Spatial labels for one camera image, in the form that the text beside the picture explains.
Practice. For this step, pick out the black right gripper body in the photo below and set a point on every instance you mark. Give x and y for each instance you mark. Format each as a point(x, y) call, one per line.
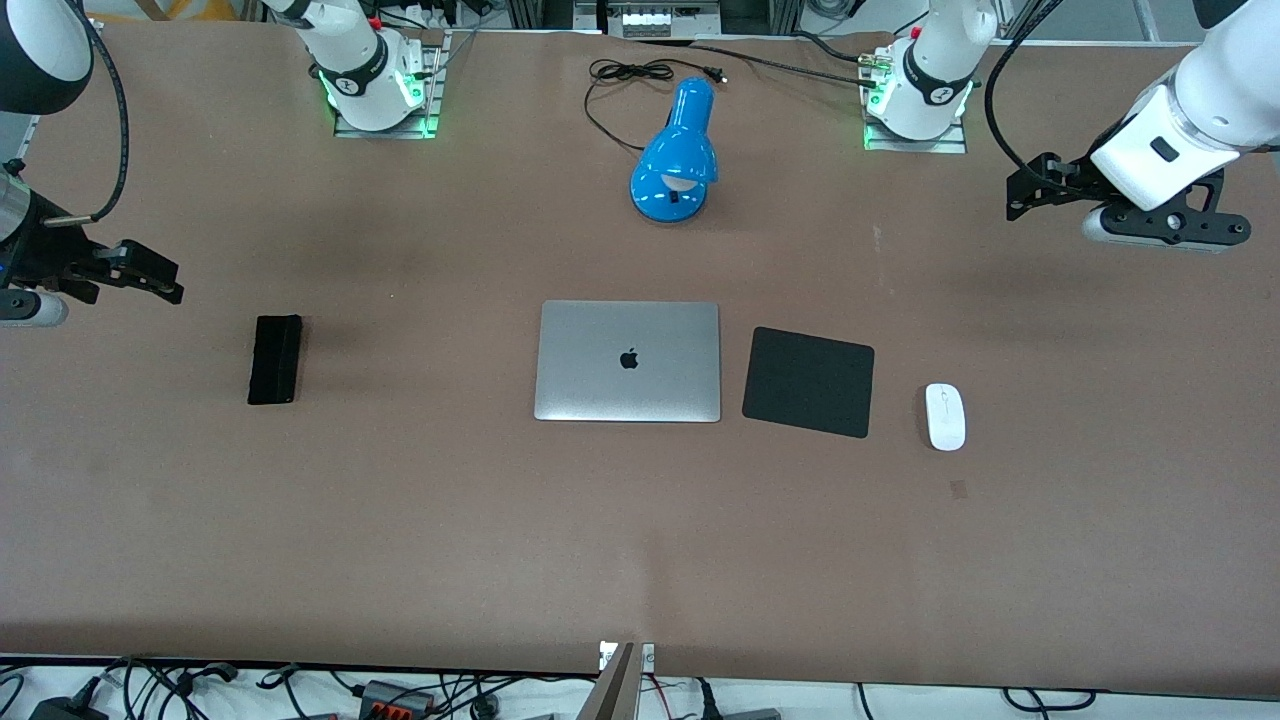
point(42, 248)

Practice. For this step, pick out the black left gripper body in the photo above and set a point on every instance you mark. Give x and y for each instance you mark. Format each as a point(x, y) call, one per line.
point(1068, 178)

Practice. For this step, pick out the black smartphone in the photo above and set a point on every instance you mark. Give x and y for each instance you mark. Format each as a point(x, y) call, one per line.
point(275, 360)

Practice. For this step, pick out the white computer mouse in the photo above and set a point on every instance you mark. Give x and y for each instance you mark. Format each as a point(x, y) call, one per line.
point(945, 417)

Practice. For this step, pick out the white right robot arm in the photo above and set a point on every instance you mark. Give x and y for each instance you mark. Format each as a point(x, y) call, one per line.
point(350, 50)

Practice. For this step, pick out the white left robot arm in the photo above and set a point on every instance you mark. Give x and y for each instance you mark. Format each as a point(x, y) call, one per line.
point(1232, 90)

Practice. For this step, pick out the black mouse pad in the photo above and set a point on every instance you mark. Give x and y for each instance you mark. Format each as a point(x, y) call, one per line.
point(808, 382)

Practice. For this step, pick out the yellow box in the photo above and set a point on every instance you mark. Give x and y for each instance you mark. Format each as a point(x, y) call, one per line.
point(215, 8)

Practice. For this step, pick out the blue desk lamp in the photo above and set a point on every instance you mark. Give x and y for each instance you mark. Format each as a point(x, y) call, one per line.
point(675, 160)

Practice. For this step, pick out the grey power strip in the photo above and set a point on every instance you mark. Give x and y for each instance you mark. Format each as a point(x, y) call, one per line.
point(670, 22)

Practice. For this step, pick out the black power adapter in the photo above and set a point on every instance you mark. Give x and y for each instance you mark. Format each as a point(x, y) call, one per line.
point(65, 710)

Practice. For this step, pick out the silver closed laptop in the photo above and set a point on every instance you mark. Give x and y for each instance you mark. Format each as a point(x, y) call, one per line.
point(627, 362)

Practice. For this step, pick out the grey connector box orange levers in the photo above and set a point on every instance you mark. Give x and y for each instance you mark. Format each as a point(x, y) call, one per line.
point(385, 695)

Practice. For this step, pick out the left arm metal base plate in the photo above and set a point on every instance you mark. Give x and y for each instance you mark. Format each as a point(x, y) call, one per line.
point(950, 143)

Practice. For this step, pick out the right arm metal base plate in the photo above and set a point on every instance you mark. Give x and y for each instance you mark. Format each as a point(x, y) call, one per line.
point(425, 115)

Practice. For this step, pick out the camera support post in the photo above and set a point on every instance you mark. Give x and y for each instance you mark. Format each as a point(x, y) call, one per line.
point(612, 695)

